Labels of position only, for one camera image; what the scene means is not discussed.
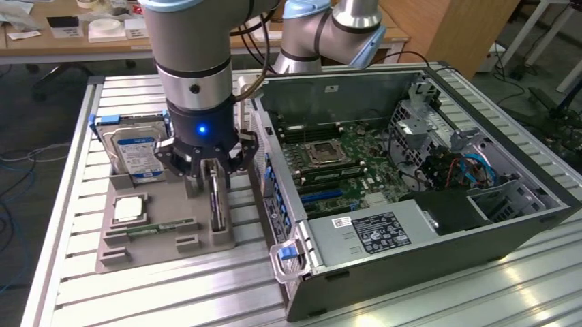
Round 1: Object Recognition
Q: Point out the grey parts rack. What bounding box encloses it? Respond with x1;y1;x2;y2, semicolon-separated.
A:
94;168;238;275

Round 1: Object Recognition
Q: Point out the black long expansion slot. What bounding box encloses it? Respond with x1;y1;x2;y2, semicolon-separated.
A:
298;182;342;193

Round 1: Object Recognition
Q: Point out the white table frame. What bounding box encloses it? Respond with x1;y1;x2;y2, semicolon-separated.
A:
499;0;582;93

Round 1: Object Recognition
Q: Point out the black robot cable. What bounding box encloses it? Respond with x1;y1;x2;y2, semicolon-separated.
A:
230;0;276;74

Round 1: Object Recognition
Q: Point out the blue floor cable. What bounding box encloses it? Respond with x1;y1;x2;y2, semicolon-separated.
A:
0;159;38;294

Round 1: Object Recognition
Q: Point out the grey power supply unit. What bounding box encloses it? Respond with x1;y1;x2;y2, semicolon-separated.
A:
298;199;442;273

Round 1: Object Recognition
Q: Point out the black floor stand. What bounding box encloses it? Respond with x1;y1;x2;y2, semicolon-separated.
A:
526;87;582;151

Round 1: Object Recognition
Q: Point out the red wire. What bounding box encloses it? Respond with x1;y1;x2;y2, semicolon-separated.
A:
443;158;461;187

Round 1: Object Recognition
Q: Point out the plain white box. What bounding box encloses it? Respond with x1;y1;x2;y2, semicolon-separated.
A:
123;18;151;39

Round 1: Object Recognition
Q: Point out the brown cardboard box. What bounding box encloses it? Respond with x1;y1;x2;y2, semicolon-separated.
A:
267;0;286;23

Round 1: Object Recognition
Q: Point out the wooden desk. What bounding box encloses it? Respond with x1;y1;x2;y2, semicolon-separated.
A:
0;0;413;65

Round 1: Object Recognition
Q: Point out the silver bay bracket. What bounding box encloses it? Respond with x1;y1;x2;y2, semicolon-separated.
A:
466;178;549;225

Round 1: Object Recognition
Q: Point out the green RAM stick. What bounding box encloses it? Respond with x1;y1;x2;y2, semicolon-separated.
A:
124;219;195;236
299;167;366;182

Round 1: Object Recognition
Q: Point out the graphics card with black cooler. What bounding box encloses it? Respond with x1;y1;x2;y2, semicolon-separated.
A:
202;158;227;233

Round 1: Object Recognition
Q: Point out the white floor cable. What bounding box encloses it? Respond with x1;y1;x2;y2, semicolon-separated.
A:
0;141;70;163

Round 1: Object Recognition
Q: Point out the silver CPU socket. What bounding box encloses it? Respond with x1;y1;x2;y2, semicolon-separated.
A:
307;139;347;170

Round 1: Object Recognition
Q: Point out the green motherboard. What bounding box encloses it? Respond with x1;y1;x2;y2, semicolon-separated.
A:
267;112;429;219

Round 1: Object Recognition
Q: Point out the white paper stack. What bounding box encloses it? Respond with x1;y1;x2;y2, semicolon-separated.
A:
247;18;284;41

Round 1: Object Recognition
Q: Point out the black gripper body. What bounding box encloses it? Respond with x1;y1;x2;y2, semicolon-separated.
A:
166;98;242;160

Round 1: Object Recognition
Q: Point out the silver disk bay cage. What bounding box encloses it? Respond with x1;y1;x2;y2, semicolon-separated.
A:
389;81;463;164

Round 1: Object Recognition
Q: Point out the hard disk with blue rails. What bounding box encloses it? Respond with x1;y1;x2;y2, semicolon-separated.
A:
92;110;176;185

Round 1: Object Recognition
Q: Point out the black open PC case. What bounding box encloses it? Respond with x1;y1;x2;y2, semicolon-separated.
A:
236;61;582;323

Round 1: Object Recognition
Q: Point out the white round holder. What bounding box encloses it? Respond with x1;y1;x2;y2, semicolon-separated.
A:
87;18;128;44

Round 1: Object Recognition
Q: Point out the blue expansion slot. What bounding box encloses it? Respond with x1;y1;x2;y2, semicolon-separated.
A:
299;189;346;202

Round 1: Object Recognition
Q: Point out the blue wire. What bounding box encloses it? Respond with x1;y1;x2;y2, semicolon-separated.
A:
457;153;498;189

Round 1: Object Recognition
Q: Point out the thin black cable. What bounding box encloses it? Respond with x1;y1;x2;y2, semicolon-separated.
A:
383;50;461;74

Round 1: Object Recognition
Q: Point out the clear plastic bag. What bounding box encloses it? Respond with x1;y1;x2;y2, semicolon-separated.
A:
0;1;44;30

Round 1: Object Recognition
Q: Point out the silver CPU chip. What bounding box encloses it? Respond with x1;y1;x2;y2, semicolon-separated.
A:
112;198;144;219

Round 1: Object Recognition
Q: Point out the white box with black lid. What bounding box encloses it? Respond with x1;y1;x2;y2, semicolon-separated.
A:
47;16;84;39

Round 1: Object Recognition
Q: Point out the black printed label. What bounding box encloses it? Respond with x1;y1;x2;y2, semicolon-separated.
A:
264;197;284;238

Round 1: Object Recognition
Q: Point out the black office chair base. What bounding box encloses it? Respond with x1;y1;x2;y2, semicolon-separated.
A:
27;61;138;102

